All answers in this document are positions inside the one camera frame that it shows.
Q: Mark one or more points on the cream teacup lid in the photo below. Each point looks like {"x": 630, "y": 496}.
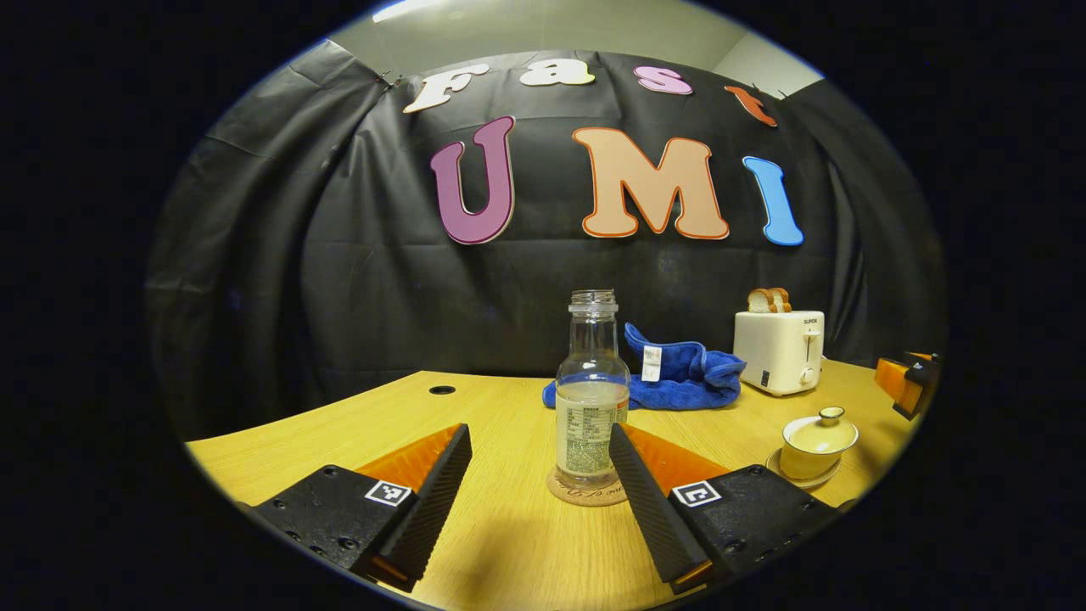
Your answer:
{"x": 819, "y": 437}

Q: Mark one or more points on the round cork coaster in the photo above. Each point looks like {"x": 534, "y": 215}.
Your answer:
{"x": 585, "y": 496}

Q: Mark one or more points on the cream toaster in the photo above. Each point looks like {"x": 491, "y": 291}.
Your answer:
{"x": 776, "y": 352}

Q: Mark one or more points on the bread slice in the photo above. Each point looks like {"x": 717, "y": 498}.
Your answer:
{"x": 759, "y": 300}
{"x": 782, "y": 299}

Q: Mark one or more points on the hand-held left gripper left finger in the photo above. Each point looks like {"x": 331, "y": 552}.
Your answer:
{"x": 428, "y": 518}

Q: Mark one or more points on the cream ceramic saucer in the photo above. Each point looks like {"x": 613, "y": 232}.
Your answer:
{"x": 814, "y": 484}

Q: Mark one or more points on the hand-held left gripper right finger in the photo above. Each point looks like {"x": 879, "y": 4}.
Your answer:
{"x": 649, "y": 509}

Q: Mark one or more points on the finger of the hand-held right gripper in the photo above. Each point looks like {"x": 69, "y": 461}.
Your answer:
{"x": 920, "y": 358}
{"x": 891, "y": 378}

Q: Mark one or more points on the clear plastic water bottle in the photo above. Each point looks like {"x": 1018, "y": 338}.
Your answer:
{"x": 591, "y": 424}

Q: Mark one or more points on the blue towel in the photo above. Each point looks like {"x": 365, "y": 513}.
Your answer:
{"x": 687, "y": 382}

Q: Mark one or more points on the black backdrop cloth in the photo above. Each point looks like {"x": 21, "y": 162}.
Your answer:
{"x": 339, "y": 280}

